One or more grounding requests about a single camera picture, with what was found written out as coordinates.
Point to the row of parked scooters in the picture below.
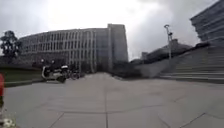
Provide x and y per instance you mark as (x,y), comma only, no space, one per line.
(55,74)

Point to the large curved grey building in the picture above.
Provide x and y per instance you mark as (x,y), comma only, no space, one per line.
(76,46)

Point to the dark hedge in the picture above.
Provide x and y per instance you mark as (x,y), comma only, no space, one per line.
(125,70)

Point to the grey paved plaza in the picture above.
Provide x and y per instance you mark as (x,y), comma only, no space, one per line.
(106,100)

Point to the low building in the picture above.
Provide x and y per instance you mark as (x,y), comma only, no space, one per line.
(166,50)

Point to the striped grey building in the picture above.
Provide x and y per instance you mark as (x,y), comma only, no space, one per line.
(210,23)

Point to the lamp pole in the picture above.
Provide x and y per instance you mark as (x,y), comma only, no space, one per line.
(169,43)

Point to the dark leafy tree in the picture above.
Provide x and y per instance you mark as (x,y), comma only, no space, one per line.
(9,45)

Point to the robot's own part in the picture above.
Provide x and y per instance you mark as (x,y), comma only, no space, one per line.
(1,86)

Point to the grass strip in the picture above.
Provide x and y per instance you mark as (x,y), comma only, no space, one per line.
(18,75)

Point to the wide grey outdoor stairs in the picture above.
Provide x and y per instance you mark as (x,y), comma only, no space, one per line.
(200,65)

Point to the grey kerb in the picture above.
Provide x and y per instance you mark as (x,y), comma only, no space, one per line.
(16,83)

